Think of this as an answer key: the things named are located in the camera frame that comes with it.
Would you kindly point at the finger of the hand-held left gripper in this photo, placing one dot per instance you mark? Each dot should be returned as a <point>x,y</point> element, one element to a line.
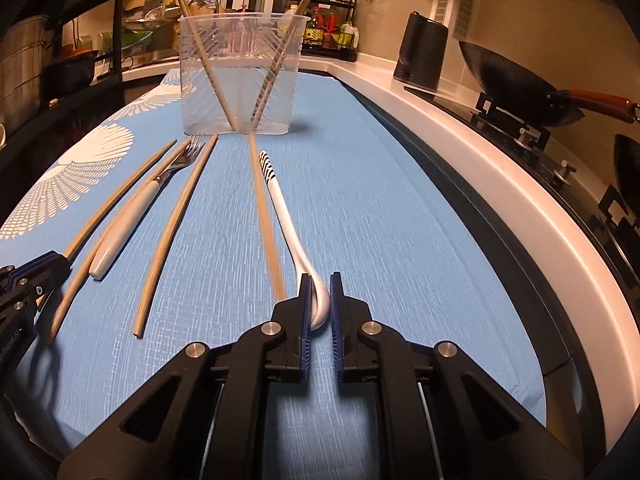
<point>25,294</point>
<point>32,272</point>

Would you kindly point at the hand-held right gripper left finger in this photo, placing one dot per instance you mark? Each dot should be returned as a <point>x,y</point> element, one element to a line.
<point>305,320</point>

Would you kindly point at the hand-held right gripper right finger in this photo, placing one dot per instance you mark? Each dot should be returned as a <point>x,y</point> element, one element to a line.
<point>336,320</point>

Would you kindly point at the clear plastic utensil holder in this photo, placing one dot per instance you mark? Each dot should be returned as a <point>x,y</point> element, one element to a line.
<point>240,100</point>

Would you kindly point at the blue printed tablecloth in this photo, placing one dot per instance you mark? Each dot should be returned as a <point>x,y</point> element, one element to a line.
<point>400,260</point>

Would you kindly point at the large steel stockpot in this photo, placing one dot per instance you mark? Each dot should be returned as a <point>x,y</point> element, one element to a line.
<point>20,70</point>

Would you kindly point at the small black pot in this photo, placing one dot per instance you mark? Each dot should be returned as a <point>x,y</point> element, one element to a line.
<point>75,70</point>

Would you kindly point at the green basket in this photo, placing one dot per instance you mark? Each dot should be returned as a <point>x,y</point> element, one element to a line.
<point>130,38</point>

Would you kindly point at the black shelving rack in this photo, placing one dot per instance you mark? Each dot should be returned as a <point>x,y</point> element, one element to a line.
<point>117,25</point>

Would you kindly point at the black gas stove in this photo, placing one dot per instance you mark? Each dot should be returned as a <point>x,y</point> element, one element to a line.
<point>550,160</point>

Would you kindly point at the black electric kettle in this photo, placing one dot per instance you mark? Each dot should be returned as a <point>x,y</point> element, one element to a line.
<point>420,50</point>

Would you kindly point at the black spice rack with bottles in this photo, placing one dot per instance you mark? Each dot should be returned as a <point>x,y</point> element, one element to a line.
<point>325,25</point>

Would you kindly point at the black pan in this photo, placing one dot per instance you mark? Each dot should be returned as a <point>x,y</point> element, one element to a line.
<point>629,165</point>

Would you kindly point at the white wall vent panel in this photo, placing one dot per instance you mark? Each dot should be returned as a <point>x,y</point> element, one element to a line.
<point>442,0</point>
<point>466,7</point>

